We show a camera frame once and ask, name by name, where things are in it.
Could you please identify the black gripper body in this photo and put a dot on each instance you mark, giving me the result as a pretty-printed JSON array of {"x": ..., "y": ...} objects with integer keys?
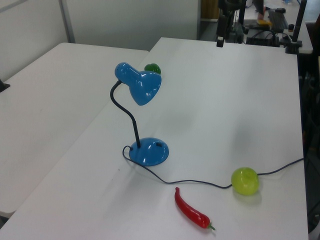
[{"x": 221, "y": 26}]

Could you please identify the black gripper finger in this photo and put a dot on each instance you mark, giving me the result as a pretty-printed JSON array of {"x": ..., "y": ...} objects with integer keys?
[{"x": 220, "y": 42}]

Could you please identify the blue desk lamp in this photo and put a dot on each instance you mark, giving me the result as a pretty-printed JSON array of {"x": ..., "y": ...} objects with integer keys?
[{"x": 147, "y": 85}]

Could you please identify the thin black stand pole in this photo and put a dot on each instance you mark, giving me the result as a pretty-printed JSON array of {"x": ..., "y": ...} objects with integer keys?
[{"x": 242, "y": 12}]

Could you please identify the black equipment box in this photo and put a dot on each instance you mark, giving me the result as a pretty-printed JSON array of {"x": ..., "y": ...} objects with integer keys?
[{"x": 260, "y": 38}]

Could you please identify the yellow object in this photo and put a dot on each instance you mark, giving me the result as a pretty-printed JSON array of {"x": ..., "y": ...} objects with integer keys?
[{"x": 264, "y": 23}]

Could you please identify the black keyboard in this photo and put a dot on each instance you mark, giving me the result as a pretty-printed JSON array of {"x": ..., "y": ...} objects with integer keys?
[{"x": 278, "y": 20}]

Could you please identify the green bell pepper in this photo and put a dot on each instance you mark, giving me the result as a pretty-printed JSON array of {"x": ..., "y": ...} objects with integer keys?
[{"x": 151, "y": 67}]

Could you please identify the black pole with clamp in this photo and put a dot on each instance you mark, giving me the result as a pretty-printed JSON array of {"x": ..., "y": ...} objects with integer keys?
[{"x": 298, "y": 27}]

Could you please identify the green apple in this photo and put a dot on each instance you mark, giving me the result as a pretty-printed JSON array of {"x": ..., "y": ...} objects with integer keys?
[{"x": 245, "y": 181}]

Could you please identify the red chili pepper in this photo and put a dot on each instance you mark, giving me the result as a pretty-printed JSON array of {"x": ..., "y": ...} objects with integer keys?
[{"x": 190, "y": 211}]

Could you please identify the white adjacent table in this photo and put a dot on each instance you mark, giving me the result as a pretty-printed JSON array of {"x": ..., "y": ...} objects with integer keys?
[{"x": 37, "y": 112}]

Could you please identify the black clamp foot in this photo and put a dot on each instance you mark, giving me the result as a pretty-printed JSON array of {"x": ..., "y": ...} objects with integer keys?
[{"x": 3, "y": 86}]

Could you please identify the grey partition post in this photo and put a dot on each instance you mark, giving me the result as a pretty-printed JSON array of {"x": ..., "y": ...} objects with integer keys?
[{"x": 67, "y": 20}]

